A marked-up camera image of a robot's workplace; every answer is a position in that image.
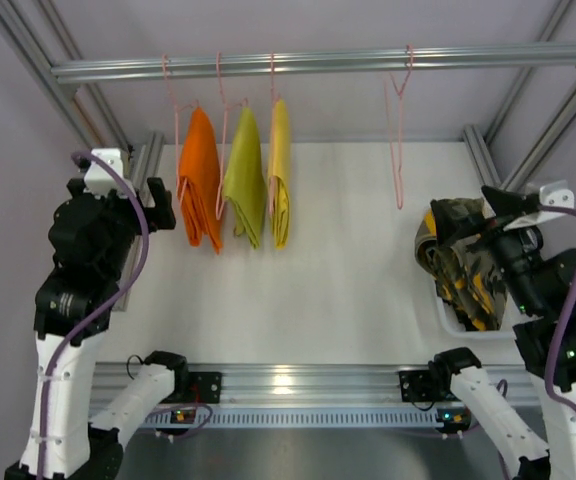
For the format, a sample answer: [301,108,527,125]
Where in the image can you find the camouflage trousers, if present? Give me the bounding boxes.
[414,198,508,332]

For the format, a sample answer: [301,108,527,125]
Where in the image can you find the pink wire hanger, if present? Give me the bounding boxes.
[215,51,249,220]
[383,44,415,210]
[161,54,200,212]
[268,51,279,219]

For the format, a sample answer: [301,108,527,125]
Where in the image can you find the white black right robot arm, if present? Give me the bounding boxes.
[429,186,576,479]

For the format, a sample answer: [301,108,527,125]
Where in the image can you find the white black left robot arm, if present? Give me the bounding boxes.
[4,148,190,479]

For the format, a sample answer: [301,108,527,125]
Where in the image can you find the orange trousers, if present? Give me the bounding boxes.
[177,107,223,254]

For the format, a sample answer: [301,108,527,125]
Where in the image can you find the olive green trousers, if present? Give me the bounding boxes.
[222,107,266,249]

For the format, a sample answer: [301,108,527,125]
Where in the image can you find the yellow trousers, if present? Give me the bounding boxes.
[268,99,292,249]

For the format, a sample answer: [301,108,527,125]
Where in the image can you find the white plastic basket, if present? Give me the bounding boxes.
[420,199,524,341]

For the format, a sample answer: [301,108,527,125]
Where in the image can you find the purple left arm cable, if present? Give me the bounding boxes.
[36,151,214,480]

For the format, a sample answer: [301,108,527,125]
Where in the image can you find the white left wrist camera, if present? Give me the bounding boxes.
[84,148,128,196]

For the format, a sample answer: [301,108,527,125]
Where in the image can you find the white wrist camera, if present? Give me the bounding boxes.
[84,148,128,196]
[504,180,575,231]

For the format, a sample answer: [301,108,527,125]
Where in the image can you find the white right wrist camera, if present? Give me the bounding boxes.
[504,180,575,231]

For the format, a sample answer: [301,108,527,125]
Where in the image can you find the aluminium right frame post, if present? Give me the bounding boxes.
[450,1,576,196]

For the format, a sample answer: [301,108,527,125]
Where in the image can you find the aluminium frame post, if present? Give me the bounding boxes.
[0,0,165,311]
[450,1,576,196]

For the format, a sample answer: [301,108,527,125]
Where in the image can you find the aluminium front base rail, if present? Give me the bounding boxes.
[91,362,538,409]

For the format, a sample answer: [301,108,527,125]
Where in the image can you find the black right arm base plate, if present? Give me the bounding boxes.
[398,369,442,404]

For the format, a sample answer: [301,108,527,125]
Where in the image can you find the aluminium hanging rail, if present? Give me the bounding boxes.
[51,41,576,85]

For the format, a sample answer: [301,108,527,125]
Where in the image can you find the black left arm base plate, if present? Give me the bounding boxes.
[181,371,223,405]

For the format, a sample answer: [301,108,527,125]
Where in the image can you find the grey slotted cable duct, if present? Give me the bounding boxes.
[142,407,441,429]

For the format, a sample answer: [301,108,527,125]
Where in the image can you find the aluminium left frame post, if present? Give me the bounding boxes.
[0,0,165,311]

